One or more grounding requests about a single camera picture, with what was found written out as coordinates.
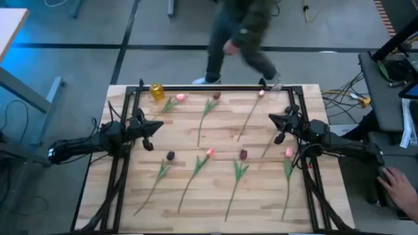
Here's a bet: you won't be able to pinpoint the white topped grey desk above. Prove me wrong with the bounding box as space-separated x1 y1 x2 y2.
0 8 67 167

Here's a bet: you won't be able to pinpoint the black monitor with blue screen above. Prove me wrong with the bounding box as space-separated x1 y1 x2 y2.
398 80 418 101

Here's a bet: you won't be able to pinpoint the white papers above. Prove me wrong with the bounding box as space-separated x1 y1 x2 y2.
400 97 418 149

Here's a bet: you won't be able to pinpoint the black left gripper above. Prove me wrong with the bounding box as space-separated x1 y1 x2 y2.
127 109 164 152

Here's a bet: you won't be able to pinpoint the black coiled cable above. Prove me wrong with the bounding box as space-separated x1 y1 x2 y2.
377 58 409 87

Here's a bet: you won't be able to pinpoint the black floor cable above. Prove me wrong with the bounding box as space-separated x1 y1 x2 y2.
0 99 29 146

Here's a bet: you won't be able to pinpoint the pale pink artificial tulip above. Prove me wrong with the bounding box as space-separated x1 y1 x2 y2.
236 89 266 143

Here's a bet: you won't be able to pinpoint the dark grey side desk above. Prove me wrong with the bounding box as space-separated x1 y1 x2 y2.
358 52 418 133
368 130 418 216

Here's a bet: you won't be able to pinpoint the tangled yellow black floor cables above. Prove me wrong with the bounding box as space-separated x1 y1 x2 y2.
321 72 372 116

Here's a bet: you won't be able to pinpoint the white floor cable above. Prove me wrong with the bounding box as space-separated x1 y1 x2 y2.
44 0 69 8

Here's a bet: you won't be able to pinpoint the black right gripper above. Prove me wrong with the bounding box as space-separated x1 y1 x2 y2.
268 104 308 146

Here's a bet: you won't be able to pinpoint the white floor box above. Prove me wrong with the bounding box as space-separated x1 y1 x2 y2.
329 123 360 136

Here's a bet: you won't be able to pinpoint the black diagonal stand pole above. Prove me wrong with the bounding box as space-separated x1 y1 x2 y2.
372 14 418 62

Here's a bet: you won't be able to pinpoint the yellow floor cable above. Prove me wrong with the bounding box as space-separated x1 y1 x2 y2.
302 0 324 24

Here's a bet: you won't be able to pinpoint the clear glass vase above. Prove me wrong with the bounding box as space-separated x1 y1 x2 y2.
260 84 283 112

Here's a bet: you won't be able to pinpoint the person's hand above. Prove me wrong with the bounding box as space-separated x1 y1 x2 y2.
377 166 418 225

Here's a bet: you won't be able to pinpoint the orange striped floor mat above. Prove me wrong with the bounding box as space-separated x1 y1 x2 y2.
373 0 396 37

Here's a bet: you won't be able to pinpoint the dark red artificial tulip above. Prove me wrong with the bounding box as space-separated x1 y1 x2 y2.
224 149 251 223
196 91 222 148

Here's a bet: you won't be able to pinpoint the person's leg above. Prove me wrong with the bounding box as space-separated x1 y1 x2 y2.
341 109 381 142

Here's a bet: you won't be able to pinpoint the yellow glass vase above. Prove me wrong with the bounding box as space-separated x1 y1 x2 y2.
149 83 166 101

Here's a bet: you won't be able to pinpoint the black aluminium table frame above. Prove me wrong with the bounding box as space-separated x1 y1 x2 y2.
73 78 355 235

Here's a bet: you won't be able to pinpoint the person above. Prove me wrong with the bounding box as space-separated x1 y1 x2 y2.
191 0 285 86

